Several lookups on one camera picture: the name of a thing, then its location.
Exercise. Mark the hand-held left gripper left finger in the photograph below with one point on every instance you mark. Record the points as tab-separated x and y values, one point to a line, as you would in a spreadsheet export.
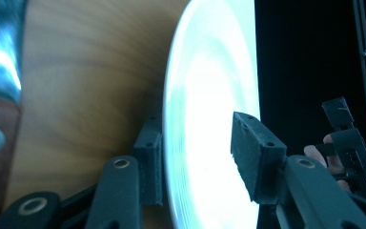
149	165

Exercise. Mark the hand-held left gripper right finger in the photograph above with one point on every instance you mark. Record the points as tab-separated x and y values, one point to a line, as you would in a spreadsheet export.
254	156

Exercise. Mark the white plate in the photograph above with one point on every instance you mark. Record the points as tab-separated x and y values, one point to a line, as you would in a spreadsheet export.
209	79

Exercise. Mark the wooden tray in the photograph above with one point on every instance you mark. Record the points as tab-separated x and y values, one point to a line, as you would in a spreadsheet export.
85	79

